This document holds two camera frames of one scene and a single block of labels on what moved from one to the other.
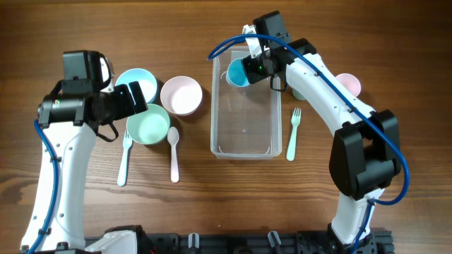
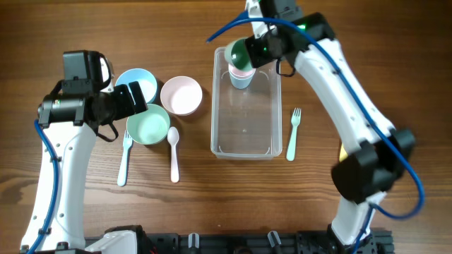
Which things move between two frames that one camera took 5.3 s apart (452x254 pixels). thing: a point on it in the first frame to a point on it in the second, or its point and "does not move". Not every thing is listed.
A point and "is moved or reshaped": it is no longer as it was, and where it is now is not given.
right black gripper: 249,70 to 252,51
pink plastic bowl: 181,95 does not move
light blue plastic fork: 127,144 does not move
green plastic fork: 295,118 does not move
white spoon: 173,136 does not move
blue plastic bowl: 147,82 does not move
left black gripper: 124,102 does not move
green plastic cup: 297,95 to 240,55
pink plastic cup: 350,82 is moved or reshaped
